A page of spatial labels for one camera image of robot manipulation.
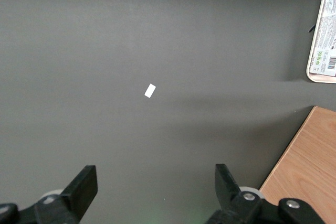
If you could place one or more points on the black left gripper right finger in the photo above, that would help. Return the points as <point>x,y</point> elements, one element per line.
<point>231,197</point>

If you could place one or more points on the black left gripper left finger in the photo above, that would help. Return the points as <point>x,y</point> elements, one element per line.
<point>76,197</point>

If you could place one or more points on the white plastic tray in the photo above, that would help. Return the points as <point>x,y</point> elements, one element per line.
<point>313,75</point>

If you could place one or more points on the wooden board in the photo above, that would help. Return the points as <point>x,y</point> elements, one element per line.
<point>309,169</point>

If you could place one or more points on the small white tape piece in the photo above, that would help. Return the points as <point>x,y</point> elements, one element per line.
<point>150,90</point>

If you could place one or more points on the printed paper package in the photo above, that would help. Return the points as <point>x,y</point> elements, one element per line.
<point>326,37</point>

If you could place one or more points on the small black tab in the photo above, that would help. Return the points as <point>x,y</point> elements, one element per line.
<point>312,28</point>

